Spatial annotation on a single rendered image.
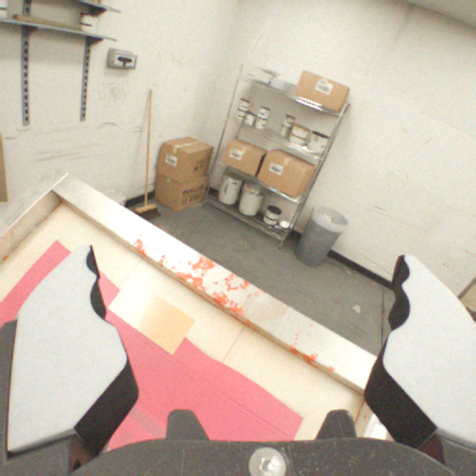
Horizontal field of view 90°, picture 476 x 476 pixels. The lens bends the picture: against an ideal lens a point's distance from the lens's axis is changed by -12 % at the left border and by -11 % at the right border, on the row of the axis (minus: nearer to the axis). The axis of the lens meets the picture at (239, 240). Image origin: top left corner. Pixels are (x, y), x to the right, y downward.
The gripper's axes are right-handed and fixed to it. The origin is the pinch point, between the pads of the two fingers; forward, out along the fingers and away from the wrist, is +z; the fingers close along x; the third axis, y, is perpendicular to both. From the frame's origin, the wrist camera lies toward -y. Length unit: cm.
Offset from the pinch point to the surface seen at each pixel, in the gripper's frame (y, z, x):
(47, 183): 6.4, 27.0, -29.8
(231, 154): 62, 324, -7
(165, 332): 19.6, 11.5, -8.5
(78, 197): 7.7, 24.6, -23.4
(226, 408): 23.8, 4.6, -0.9
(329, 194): 103, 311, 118
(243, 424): 24.6, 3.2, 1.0
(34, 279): 16.9, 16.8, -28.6
